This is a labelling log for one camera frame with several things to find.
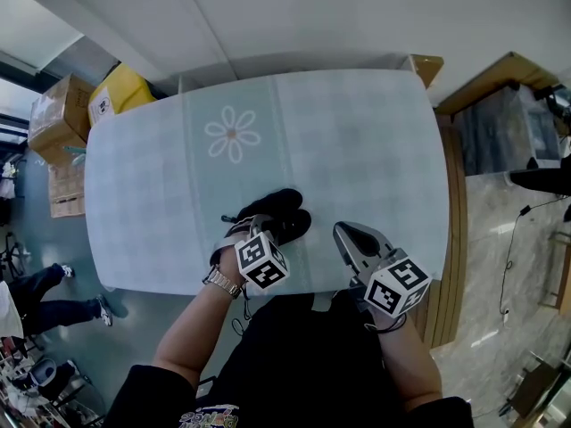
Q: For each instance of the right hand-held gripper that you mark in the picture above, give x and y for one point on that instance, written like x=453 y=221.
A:
x=397 y=285

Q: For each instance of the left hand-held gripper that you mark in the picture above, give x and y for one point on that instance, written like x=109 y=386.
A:
x=263 y=261

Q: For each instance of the black glasses case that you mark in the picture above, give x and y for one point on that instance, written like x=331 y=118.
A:
x=285 y=199

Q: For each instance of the person's left forearm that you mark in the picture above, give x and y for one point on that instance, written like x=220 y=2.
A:
x=192 y=337

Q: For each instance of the person's right forearm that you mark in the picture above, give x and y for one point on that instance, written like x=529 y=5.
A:
x=408 y=364

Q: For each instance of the person's left hand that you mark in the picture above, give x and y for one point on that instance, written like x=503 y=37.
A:
x=229 y=265

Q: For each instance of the silver wristwatch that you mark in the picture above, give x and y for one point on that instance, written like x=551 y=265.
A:
x=223 y=281

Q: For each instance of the wooden slatted bench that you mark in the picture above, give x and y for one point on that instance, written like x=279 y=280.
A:
x=450 y=239

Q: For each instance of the light blue flowered tablecloth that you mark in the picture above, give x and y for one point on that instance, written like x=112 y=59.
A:
x=357 y=150

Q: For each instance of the person's black shirt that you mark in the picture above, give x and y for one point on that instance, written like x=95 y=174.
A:
x=312 y=364

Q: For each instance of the wood-trimmed marble cabinet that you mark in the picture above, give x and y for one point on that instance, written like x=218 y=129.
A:
x=490 y=123

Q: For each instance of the brown cardboard sheet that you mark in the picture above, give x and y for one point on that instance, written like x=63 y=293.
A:
x=426 y=67

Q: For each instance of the black fabric object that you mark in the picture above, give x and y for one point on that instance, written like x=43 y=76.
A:
x=544 y=181

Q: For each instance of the yellow box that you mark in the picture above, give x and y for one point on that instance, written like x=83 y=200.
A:
x=120 y=87

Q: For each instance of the plastic-wrapped cardboard box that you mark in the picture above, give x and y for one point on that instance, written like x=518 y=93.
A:
x=67 y=190

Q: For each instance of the large brown cardboard box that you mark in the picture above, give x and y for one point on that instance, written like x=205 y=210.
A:
x=58 y=114

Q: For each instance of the grey round appliance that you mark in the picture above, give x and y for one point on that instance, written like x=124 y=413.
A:
x=42 y=372

